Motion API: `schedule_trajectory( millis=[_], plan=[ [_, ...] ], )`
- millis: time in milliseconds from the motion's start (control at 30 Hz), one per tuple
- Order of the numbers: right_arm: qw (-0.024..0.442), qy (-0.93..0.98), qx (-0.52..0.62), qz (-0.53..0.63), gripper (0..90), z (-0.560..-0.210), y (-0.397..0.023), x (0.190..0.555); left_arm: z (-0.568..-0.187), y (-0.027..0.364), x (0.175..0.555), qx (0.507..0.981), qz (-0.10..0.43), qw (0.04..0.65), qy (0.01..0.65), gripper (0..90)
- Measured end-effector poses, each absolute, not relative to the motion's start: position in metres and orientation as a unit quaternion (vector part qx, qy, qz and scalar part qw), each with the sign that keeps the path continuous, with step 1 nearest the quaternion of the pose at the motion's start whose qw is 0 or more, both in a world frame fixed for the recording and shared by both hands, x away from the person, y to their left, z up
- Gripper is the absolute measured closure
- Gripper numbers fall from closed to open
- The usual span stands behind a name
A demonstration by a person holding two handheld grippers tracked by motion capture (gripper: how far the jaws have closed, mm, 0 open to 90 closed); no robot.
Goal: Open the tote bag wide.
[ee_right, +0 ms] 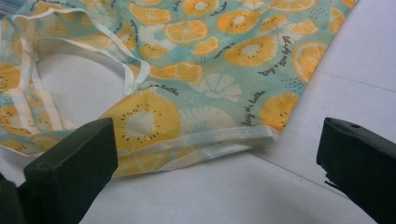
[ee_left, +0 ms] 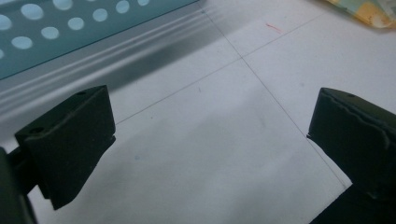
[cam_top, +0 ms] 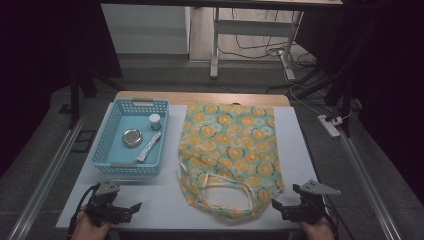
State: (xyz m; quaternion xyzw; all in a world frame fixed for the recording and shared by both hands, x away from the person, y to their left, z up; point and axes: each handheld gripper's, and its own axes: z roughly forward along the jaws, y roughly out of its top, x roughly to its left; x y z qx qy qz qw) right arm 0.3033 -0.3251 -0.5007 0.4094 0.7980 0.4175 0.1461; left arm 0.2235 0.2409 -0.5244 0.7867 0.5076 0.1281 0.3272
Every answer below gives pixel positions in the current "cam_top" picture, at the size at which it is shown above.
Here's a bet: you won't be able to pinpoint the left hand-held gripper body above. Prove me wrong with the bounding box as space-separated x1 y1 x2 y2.
87 179 134 228

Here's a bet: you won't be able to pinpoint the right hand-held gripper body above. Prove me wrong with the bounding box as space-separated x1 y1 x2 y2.
281 179 342 225

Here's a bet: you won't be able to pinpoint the light blue plastic basket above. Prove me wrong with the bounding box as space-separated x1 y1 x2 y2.
90 97 171 177

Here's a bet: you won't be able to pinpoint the white tube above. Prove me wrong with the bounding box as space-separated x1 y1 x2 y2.
135 131 163 163

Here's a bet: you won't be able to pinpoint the round silver tin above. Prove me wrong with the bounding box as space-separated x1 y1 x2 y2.
122 128 144 148

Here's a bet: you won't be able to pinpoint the orange fruit print cloth bag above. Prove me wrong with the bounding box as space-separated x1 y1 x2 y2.
178 100 286 223

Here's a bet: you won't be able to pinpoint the small jar with white lid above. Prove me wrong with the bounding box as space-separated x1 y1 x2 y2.
148 113 163 131

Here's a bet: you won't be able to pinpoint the person's right hand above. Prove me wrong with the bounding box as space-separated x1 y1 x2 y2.
297 215 335 240

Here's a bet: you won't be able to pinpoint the person's left hand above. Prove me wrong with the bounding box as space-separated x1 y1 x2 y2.
70 204 113 240

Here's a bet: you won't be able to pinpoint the white mat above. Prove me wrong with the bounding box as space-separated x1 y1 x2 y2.
55 103 320 232

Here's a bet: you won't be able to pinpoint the white power strip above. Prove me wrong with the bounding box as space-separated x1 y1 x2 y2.
316 114 342 139

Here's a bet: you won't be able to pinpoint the black stand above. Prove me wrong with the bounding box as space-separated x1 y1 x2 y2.
293 0 371 138
68 63 125 130

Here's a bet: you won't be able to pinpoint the white desk with metal legs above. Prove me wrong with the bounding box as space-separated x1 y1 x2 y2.
100 0 344 81

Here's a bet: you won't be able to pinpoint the white cabinet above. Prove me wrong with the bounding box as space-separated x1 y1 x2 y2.
101 3 191 55

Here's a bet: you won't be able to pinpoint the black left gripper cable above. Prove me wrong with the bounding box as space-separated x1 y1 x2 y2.
67 183 101 238

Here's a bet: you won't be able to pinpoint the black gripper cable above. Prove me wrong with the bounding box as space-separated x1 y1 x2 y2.
67 183 101 238
321 195 348 240

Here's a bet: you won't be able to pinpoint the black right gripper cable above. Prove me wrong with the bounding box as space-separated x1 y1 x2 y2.
321 195 348 240

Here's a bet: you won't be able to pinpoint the metal floor rail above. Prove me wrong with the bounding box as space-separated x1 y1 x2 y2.
337 131 404 240
6 99 93 240

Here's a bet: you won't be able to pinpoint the white cable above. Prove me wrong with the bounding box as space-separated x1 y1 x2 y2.
282 64 353 123

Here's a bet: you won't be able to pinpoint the black floor cables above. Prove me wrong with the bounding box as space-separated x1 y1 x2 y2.
217 8 318 69

